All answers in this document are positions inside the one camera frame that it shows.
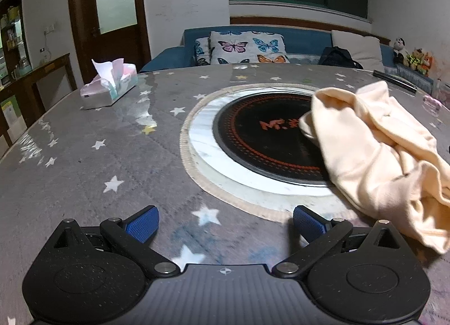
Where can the brown wooden door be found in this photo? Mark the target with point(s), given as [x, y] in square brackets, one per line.
[119, 51]

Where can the black round induction cooktop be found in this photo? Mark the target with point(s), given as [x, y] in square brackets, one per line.
[253, 135]

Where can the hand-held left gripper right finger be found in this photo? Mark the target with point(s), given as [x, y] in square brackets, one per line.
[309, 223]

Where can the panda plush toy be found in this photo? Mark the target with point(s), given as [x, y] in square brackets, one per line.
[400, 45]

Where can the large butterfly print pillow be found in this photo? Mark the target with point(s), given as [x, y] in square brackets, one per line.
[246, 47]

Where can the pink white tissue box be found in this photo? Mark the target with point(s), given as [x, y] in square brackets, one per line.
[105, 94]

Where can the beige pillow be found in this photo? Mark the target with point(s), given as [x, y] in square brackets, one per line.
[365, 47]

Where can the yellow vest plush toy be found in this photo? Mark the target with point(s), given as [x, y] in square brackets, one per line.
[415, 59]

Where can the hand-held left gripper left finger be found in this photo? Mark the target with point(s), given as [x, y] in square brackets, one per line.
[142, 225]

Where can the grey star-print tablecloth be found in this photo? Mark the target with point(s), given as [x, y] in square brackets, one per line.
[105, 156]

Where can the pink plastic item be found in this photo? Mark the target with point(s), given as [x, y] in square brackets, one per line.
[431, 102]

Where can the orange plush toy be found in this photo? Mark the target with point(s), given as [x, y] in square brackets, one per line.
[427, 61]

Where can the black remote control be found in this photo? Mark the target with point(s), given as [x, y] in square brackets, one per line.
[393, 79]

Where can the cream cloth garment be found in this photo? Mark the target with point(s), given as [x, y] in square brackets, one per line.
[369, 156]

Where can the wooden display cabinet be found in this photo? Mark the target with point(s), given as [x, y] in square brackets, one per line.
[14, 29]

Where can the green white box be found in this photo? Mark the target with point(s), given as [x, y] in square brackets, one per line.
[10, 114]

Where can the white wall switch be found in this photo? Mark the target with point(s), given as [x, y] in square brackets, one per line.
[50, 28]

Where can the black backpack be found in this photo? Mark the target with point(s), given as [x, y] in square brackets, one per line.
[337, 56]

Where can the blue sofa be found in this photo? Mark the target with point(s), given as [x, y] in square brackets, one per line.
[165, 56]

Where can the small butterfly print pillow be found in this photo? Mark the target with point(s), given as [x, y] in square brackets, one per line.
[201, 51]

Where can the wooden console table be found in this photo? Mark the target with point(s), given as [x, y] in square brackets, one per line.
[35, 75]

